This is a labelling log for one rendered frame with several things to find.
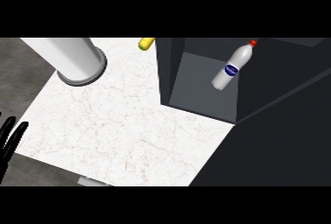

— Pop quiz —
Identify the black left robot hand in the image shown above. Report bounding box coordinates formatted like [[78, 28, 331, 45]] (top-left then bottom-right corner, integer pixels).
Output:
[[0, 111, 29, 185]]

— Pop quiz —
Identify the dark grey cabinet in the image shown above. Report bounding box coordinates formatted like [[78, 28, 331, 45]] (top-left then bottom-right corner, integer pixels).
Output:
[[155, 37, 331, 125]]

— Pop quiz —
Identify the white water bottle, red cap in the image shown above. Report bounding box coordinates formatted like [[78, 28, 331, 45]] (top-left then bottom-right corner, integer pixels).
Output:
[[210, 39, 259, 91]]

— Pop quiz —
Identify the dark grey cabinet door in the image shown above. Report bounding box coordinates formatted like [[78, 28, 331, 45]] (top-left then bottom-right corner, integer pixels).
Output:
[[189, 68, 331, 187]]

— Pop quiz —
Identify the small pale grey block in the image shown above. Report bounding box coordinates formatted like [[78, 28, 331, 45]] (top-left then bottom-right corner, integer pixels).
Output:
[[77, 176, 112, 187]]

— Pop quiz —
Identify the white cylinder with grey rim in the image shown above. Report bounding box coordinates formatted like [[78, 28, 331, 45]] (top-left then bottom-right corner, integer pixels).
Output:
[[19, 37, 109, 88]]

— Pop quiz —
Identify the yellow vegetable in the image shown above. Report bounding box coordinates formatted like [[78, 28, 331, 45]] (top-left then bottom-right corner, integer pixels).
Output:
[[137, 37, 157, 52]]

